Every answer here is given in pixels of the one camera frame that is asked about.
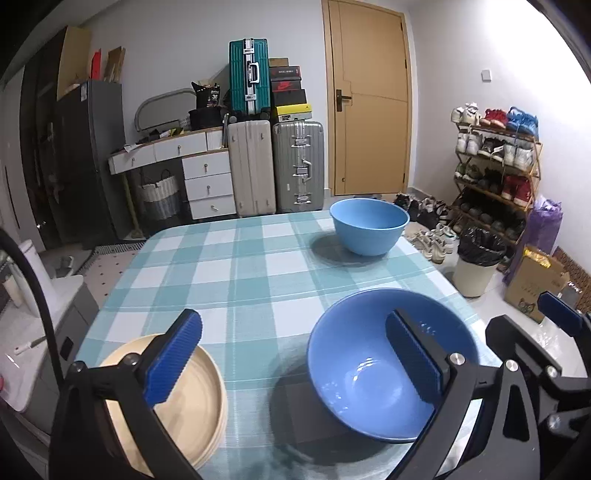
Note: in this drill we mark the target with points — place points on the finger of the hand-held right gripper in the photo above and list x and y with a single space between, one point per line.
561 314
512 339

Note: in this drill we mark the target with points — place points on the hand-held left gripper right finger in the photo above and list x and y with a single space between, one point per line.
413 360

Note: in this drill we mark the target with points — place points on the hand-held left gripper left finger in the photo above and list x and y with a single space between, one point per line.
175 355

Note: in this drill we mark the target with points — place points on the cream plate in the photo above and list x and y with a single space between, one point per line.
194 406
219 431
217 446

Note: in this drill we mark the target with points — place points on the printed cardboard box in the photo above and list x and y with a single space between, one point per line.
526 286

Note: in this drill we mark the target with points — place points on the brown patterned doormat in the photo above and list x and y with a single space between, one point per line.
577 265

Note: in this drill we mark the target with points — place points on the cream trash bin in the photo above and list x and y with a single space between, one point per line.
473 281

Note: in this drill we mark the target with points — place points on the purple plastic bag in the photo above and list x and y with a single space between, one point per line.
540 226

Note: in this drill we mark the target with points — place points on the black trash bag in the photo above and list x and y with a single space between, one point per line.
480 244

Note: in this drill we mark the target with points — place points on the teal white checked tablecloth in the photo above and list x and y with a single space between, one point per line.
258 295

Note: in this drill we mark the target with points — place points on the black white patterned floor mat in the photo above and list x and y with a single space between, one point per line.
106 272

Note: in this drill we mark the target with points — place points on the scattered pile of shoes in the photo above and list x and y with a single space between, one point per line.
434 240

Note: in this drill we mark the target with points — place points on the light blue bowl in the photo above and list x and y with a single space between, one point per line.
369 235

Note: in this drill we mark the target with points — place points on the white side cabinet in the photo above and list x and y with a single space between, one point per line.
27 374

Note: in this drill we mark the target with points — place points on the grey white woven basket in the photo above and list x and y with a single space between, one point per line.
159 198

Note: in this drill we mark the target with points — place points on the white kettle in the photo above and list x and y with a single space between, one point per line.
39 272

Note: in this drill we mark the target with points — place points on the shoe rack with shoes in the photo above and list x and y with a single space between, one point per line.
515 154

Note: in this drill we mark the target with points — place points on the white drawer cabinet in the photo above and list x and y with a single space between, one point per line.
207 184

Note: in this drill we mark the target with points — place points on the wooden shoe rack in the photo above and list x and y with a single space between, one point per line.
503 132

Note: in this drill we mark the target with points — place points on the cream suitcase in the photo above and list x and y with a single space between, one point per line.
249 170

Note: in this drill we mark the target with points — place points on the white desk with drawers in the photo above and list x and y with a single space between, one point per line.
171 147

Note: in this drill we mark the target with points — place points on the dark grey fridge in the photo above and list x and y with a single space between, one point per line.
87 161

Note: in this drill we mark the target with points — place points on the silver suitcase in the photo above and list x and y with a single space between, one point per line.
286 170

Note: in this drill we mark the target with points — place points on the tan wooden door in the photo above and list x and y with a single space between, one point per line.
369 138

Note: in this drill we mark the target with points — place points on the black storage basket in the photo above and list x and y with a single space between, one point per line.
206 120

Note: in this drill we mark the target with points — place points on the grey arched panel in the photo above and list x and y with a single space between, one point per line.
161 110

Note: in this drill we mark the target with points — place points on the black paper bag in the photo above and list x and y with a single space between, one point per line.
206 97

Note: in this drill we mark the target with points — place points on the dark wardrobe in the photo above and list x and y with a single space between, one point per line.
37 115

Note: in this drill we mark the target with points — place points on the plain black shoe box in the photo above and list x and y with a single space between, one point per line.
290 97

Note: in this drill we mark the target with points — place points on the teal suitcase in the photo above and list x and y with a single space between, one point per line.
238 78

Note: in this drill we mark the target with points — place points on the black shoe box red logo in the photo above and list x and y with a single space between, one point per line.
287 84

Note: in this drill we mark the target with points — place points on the brown cardboard piece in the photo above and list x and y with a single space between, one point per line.
116 64

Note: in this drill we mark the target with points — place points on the red flat box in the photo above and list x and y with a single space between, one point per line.
96 67

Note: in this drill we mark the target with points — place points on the black shoe box red label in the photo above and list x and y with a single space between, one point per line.
285 72

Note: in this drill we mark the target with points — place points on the brown shoe box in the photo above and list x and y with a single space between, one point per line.
278 62

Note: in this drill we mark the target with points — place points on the tall beige cardboard sheet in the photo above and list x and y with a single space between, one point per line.
74 60

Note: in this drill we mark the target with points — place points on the white light switch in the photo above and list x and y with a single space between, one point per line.
485 75

